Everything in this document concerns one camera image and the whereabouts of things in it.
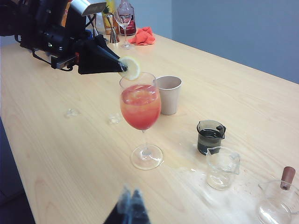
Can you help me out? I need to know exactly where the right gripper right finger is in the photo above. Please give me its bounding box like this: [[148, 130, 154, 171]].
[[131, 189, 153, 224]]

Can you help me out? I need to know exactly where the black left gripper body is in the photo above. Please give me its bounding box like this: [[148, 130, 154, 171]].
[[31, 23, 81, 71]]

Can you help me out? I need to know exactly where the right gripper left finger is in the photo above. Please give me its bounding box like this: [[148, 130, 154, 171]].
[[104, 184, 134, 224]]

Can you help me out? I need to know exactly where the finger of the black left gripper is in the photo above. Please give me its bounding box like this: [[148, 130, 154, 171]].
[[78, 43, 129, 76], [93, 35, 121, 59]]

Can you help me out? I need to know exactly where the yellow lemon slice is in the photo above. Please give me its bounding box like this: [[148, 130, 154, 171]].
[[118, 56, 141, 81]]

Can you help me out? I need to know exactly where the beige paper cup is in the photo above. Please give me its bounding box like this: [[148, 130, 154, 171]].
[[155, 76, 183, 116]]

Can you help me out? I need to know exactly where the steel jigger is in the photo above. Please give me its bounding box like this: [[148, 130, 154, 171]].
[[106, 14, 121, 44]]

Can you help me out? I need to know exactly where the yellow juice carton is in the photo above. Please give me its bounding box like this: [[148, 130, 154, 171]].
[[102, 0, 118, 35]]

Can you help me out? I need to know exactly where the glass bottle with red liquid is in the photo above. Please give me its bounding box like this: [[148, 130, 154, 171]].
[[116, 0, 137, 36]]

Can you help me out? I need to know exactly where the empty wine glass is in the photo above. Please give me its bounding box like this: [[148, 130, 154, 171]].
[[114, 0, 135, 50]]

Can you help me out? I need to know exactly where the orange cloth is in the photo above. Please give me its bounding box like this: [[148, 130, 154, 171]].
[[128, 26, 156, 46]]

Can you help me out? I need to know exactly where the clear ice cube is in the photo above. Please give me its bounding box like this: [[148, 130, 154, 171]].
[[64, 107, 80, 119], [107, 113, 122, 125]]

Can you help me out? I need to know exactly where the wine glass with red cocktail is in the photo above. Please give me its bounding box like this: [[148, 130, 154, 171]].
[[119, 72, 164, 170]]

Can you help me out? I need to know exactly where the clear glass beaker with spout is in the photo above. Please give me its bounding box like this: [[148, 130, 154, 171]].
[[205, 146, 241, 191]]

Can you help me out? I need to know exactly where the smoky grey glass beaker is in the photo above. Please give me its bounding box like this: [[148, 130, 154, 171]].
[[196, 120, 227, 155]]

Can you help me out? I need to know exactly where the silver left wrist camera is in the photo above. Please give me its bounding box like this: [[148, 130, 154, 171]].
[[69, 0, 107, 17]]

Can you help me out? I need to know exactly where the clear glass beaker cork handle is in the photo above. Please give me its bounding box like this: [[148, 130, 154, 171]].
[[258, 166, 299, 224]]

